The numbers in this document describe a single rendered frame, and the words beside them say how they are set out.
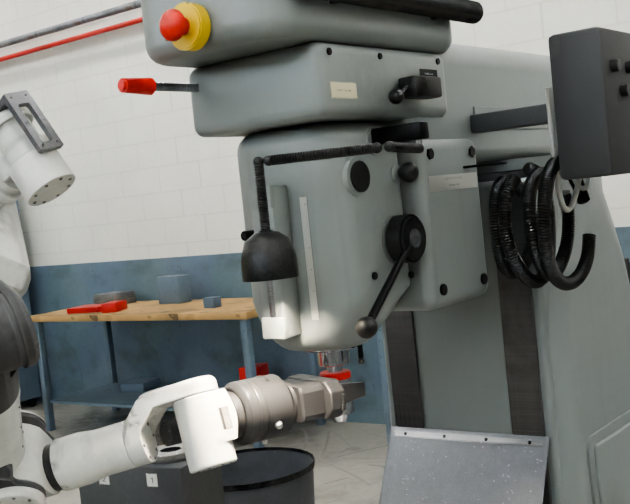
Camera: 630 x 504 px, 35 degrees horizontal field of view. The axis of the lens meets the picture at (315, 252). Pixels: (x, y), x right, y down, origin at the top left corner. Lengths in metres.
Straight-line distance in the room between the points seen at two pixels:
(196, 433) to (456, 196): 0.55
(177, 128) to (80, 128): 1.11
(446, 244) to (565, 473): 0.48
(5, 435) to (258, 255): 0.38
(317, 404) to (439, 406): 0.47
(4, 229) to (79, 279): 7.24
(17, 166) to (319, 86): 0.39
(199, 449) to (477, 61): 0.79
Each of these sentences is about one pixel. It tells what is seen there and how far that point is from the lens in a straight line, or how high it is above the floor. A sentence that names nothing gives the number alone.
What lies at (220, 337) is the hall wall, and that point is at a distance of 7.45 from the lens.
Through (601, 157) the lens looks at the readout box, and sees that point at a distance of 1.46.
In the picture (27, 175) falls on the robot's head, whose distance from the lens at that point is 1.25.
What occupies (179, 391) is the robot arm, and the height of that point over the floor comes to 1.29.
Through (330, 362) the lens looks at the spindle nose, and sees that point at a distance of 1.46.
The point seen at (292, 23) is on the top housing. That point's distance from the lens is 1.26.
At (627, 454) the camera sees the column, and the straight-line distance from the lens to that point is 1.95.
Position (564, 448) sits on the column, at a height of 1.06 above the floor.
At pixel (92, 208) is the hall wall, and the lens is 8.33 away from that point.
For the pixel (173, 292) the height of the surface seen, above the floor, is 0.96.
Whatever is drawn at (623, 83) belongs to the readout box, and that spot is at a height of 1.65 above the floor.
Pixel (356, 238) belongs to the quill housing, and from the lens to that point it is 1.37.
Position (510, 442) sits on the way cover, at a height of 1.07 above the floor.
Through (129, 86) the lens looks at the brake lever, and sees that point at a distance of 1.34.
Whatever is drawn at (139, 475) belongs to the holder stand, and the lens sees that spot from 1.72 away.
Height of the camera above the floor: 1.52
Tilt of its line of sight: 3 degrees down
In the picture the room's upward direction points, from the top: 6 degrees counter-clockwise
